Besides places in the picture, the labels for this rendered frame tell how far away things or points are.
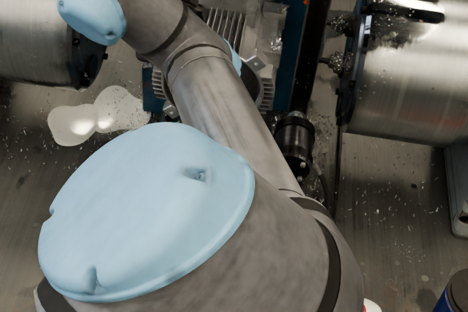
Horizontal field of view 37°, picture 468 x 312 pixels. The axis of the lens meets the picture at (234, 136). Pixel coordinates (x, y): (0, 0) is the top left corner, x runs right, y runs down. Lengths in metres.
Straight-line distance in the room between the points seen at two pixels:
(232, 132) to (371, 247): 0.61
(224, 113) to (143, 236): 0.31
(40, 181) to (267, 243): 0.88
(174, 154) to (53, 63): 0.72
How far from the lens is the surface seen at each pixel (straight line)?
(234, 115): 0.64
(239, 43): 1.04
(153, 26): 0.74
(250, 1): 1.06
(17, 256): 1.15
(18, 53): 1.10
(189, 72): 0.71
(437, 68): 1.03
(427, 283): 1.17
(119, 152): 0.41
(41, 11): 1.06
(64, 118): 1.33
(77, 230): 0.39
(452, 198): 1.27
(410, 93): 1.03
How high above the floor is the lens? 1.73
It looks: 46 degrees down
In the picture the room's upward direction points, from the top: 6 degrees clockwise
